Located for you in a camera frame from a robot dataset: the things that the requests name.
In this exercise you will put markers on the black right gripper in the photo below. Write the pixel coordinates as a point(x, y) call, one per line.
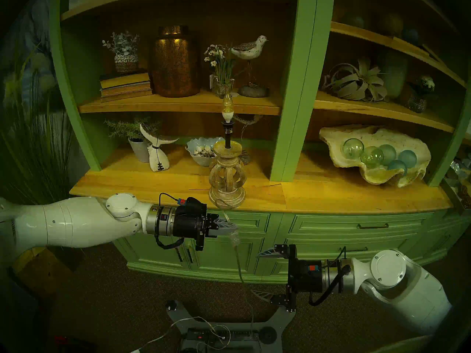
point(309, 278)

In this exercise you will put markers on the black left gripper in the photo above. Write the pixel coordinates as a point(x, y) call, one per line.
point(189, 221)

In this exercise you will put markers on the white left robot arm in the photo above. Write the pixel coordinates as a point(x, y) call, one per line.
point(73, 223)

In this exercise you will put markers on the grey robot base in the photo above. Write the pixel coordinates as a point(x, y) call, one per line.
point(268, 334)

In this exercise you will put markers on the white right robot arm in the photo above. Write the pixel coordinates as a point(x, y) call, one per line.
point(404, 289)

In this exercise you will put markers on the carved wooden table lamp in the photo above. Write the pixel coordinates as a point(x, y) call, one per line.
point(227, 179)

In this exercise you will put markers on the black power strip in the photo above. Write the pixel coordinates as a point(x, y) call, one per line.
point(239, 335)

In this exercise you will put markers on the shell-shaped bowl with seashells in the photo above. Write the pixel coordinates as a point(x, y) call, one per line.
point(197, 146)

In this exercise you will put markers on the white whale tail figurine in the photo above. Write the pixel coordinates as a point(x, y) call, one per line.
point(159, 161)

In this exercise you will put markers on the candle-shaped light bulb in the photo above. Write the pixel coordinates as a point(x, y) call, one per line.
point(228, 113)

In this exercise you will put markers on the rosemary plant in white pot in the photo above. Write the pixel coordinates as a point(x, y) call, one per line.
point(140, 150)

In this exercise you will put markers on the white flowers in glass vase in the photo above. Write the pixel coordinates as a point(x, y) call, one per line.
point(222, 85)

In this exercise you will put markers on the pale green glass ball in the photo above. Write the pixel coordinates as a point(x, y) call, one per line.
point(371, 156)
point(352, 148)

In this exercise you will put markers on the teal glass ball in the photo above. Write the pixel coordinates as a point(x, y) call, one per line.
point(390, 153)
point(407, 158)
point(397, 168)

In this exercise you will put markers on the old hardcover book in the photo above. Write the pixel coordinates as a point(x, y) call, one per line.
point(125, 80)
point(127, 96)
point(127, 89)

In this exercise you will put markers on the green wooden shelf cabinet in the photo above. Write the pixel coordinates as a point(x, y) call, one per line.
point(301, 80)

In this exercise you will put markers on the large copper vase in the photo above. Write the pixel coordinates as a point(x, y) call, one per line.
point(174, 65)

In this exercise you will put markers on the white shorebird figurine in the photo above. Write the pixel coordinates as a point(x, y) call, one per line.
point(249, 50)

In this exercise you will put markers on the giant clam shell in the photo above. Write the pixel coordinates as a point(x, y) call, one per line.
point(419, 150)

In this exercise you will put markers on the small plant in woven pot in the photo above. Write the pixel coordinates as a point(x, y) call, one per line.
point(126, 63)

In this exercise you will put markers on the tall grass plant in basket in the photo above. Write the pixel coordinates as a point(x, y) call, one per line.
point(44, 164)

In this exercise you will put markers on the side shelf with trinkets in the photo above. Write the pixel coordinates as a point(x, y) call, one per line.
point(454, 194)

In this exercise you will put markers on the grey-green air plant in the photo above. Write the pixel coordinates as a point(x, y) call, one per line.
point(355, 84)

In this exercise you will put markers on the small plant in glass pot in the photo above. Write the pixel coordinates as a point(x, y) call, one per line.
point(417, 104)

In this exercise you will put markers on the tall green ceramic vase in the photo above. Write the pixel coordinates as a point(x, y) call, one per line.
point(394, 74)

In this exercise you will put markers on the dark green sphere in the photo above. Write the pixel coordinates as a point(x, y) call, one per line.
point(353, 20)

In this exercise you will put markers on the brown woven sphere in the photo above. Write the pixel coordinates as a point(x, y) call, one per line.
point(390, 23)

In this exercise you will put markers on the dark teal sphere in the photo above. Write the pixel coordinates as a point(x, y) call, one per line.
point(410, 35)

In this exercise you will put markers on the flat dark book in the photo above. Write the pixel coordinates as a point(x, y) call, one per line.
point(430, 52)

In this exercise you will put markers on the blue wall painting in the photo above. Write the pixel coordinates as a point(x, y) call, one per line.
point(36, 36)

